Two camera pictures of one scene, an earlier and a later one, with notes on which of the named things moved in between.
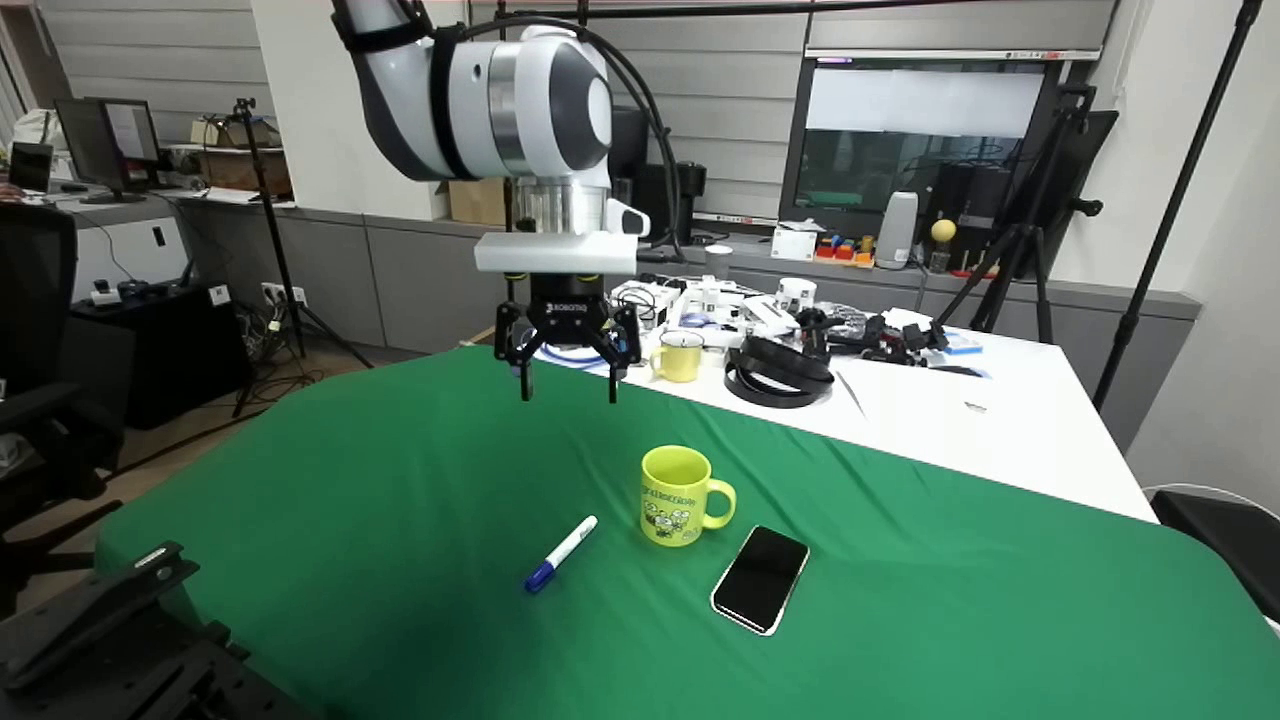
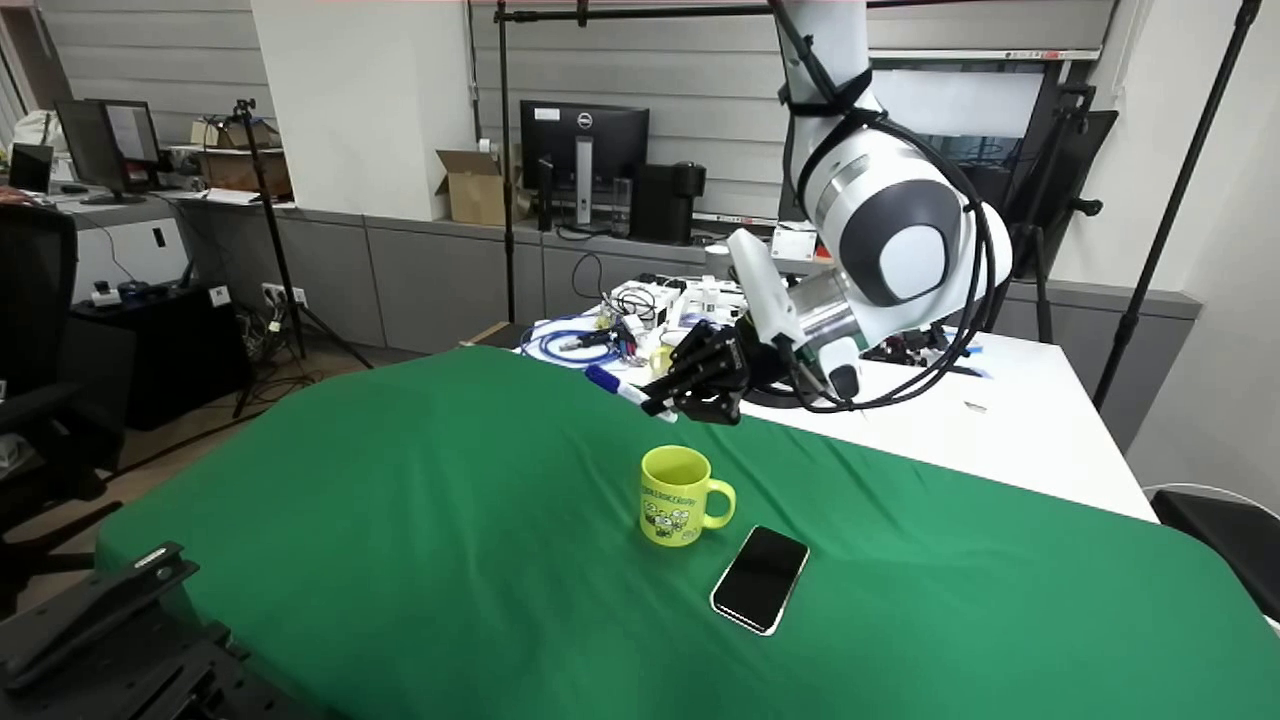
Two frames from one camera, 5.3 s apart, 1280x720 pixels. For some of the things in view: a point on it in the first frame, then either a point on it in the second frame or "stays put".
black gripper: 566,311 → 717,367
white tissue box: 793,237 stays put
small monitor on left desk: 114,140 stays put
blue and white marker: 560,552 → 613,383
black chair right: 1232,527 stays put
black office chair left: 56,437 stays put
